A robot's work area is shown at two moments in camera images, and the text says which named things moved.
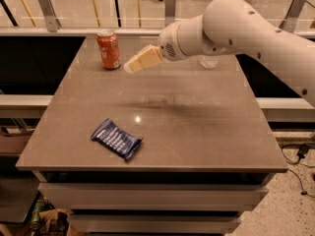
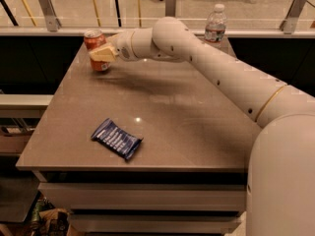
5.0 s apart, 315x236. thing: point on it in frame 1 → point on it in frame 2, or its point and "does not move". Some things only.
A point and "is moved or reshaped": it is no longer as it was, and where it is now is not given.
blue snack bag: [115, 139] does not move
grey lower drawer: [155, 221] does not move
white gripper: [167, 43] → [124, 46]
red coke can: [109, 48] is moved or reshaped
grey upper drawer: [150, 196] does not move
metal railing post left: [52, 22] does not move
